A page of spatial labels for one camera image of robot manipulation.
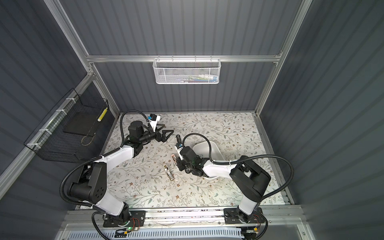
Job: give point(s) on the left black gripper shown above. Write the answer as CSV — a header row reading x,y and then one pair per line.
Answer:
x,y
163,138

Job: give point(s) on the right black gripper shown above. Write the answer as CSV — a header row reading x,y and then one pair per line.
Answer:
x,y
179,163

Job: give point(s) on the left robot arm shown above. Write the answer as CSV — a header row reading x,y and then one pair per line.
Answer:
x,y
86,184

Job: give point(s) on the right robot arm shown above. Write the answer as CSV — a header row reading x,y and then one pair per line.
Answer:
x,y
249,177

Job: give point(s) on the white plastic tray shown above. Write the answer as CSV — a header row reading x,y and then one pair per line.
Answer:
x,y
209,170

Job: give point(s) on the yellow marker pen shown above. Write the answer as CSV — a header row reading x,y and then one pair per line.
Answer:
x,y
102,114

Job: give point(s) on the white vent strip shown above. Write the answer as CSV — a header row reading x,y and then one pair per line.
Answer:
x,y
175,234

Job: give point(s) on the black foam pad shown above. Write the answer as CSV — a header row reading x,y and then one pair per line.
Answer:
x,y
82,124

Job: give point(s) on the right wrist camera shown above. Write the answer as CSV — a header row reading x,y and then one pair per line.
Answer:
x,y
179,147

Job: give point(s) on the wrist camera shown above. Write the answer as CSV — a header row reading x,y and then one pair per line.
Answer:
x,y
153,120
179,147

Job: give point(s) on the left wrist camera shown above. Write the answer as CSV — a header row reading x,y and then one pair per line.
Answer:
x,y
153,120

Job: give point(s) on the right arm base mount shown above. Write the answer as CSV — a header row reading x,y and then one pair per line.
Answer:
x,y
235,216

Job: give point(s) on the white wire wall basket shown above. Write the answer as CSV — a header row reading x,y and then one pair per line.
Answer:
x,y
187,73

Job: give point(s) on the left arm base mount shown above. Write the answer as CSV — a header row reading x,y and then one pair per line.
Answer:
x,y
134,219

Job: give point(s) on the black wire side basket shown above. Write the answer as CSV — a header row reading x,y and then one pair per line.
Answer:
x,y
50,143

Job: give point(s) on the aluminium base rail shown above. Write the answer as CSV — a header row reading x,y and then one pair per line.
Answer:
x,y
192,217

